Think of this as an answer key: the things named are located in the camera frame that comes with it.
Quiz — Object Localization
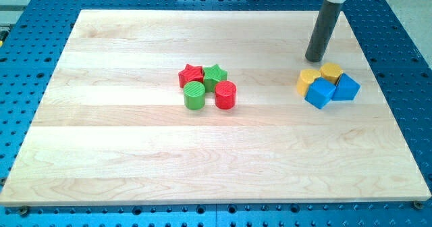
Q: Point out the blue perforated table plate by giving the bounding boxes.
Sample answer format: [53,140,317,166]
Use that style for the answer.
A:
[1,0,431,226]

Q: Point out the yellow cylinder block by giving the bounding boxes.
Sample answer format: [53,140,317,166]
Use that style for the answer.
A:
[296,69,321,97]
[319,62,344,84]

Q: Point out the blue cube block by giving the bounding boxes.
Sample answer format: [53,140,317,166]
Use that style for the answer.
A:
[305,78,336,109]

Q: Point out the red cylinder block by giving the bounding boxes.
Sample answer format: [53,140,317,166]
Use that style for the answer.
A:
[215,80,237,109]

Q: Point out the blue triangular block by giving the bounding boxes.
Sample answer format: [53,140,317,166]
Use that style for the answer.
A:
[332,74,360,101]

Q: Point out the light wooden board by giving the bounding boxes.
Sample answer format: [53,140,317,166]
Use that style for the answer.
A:
[1,9,431,206]

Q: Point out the left yellow cylinder block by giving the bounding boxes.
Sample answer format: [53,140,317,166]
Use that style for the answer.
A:
[296,69,321,97]

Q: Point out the red star block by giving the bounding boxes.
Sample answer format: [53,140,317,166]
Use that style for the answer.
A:
[178,64,204,88]

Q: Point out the green star block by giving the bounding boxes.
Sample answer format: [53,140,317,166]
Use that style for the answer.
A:
[203,64,227,93]

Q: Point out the green cylinder block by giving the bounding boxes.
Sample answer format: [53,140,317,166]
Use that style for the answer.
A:
[184,81,206,110]

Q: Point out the black cylindrical pointer tool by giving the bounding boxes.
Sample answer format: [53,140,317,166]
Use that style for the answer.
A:
[305,0,347,62]

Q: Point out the right yellow cylinder block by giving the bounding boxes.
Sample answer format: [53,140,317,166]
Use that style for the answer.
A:
[319,62,344,84]

